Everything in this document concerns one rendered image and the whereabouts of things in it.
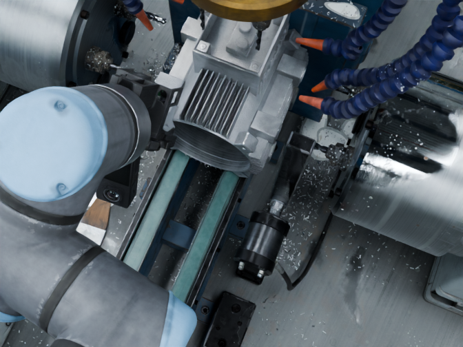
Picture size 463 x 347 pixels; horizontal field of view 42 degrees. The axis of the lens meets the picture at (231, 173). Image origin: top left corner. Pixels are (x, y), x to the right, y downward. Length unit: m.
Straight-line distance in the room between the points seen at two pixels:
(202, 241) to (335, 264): 0.27
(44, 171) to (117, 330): 0.14
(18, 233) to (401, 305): 0.75
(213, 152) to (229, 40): 0.21
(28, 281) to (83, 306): 0.05
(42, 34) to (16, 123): 0.38
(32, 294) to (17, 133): 0.14
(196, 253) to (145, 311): 0.45
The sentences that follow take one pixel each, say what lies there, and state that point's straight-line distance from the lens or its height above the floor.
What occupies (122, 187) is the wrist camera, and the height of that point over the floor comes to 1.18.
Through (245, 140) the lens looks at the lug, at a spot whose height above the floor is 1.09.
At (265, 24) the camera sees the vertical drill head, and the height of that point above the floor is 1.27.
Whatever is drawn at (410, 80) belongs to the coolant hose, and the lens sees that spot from 0.63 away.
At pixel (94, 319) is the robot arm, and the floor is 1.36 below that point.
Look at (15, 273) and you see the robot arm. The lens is 0.56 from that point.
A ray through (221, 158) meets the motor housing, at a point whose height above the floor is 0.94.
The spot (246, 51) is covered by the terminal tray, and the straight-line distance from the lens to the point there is 0.86.
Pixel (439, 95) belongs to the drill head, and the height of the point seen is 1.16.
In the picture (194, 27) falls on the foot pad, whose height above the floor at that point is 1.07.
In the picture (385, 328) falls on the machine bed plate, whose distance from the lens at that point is 1.12.
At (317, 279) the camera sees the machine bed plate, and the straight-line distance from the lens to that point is 1.11.
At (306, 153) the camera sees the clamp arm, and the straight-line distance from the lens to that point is 0.68.
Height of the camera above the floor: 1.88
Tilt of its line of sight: 73 degrees down
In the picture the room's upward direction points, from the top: 4 degrees clockwise
